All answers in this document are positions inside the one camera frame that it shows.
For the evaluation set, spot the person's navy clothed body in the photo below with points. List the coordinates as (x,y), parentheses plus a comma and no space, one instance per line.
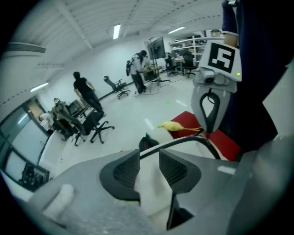
(257,68)

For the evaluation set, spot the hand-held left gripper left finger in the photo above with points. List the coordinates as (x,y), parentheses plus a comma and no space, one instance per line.
(119,176)

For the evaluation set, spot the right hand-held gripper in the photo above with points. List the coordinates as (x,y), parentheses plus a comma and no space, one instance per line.
(221,57)

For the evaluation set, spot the yellow rubber chicken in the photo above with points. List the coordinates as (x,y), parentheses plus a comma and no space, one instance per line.
(172,125)

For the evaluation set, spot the grey air duct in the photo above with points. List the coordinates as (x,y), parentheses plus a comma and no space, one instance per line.
(25,47)

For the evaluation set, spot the black framed glass partition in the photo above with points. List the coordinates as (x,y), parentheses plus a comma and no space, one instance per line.
(20,142)

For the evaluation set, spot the light grey backpack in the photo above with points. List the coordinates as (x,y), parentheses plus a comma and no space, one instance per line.
(151,183)

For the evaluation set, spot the white rectangular counter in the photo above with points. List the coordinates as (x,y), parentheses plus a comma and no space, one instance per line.
(54,151)

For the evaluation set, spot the white shelving rack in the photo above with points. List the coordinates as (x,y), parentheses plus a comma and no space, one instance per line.
(181,42)

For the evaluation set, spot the red tablecloth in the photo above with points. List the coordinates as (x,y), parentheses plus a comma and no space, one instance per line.
(227,144)

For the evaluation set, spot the wooden work desk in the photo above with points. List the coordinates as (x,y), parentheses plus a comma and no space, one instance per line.
(147,70)

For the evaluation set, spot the large screen on stand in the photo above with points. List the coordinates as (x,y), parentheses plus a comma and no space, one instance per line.
(156,48)

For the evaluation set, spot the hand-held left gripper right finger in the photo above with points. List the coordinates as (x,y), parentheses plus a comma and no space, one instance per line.
(174,172)

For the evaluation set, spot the rectangular ceiling light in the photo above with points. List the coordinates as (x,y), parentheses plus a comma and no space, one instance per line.
(39,86)
(116,31)
(176,29)

